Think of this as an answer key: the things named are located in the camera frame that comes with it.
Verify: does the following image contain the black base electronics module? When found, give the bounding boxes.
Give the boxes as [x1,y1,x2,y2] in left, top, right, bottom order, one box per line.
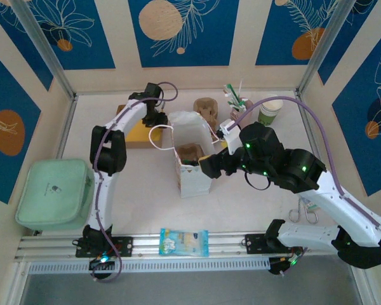
[268,255,302,276]
[88,254,117,280]

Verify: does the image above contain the blue white wet wipes pack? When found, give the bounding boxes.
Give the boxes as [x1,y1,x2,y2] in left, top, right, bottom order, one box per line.
[158,227,210,257]

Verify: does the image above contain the aluminium side rail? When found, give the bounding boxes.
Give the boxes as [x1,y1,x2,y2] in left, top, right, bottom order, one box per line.
[294,90,345,226]
[55,93,80,159]

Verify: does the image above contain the brown cardboard napkin box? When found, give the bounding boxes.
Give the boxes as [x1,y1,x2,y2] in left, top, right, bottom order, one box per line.
[116,104,164,149]

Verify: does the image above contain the aluminium frame post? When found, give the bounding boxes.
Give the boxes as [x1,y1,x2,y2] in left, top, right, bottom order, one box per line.
[295,0,359,96]
[11,0,77,99]

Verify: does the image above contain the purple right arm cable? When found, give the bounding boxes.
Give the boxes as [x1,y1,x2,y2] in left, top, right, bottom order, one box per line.
[236,97,381,242]

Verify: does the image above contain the white patterned paper gift bag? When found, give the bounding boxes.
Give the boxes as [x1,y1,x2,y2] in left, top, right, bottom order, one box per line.
[148,111,225,200]

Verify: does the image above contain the grey slotted cable duct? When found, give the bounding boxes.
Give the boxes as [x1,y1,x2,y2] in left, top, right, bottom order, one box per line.
[27,256,271,275]

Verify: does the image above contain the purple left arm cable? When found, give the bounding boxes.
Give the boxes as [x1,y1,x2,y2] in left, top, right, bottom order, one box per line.
[90,81,178,283]

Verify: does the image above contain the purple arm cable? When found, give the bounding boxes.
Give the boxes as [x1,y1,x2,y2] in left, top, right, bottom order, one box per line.
[236,97,381,242]
[90,81,178,283]

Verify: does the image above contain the metal scissors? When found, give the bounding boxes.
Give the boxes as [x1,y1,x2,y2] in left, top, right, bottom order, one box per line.
[288,196,318,225]

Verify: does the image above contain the pink straw holder cup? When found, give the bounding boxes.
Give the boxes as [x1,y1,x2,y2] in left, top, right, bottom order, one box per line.
[230,100,253,121]

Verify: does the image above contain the green white paper cup stack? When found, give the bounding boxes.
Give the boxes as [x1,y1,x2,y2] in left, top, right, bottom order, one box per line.
[258,95,284,127]

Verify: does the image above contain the brown pulp cup carrier stack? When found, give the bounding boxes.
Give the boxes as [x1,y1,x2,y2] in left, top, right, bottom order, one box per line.
[193,97,220,140]

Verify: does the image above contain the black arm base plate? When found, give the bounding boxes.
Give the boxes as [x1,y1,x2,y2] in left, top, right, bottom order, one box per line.
[244,233,271,255]
[75,235,134,258]

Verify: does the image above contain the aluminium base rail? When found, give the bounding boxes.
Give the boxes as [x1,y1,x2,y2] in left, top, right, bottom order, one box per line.
[14,231,364,261]

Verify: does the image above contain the yellow napkin stack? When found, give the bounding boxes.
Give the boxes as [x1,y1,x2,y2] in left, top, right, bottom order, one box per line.
[125,122,163,144]

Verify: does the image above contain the mint green zip pouch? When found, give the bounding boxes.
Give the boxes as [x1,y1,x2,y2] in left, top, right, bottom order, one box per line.
[15,158,95,231]

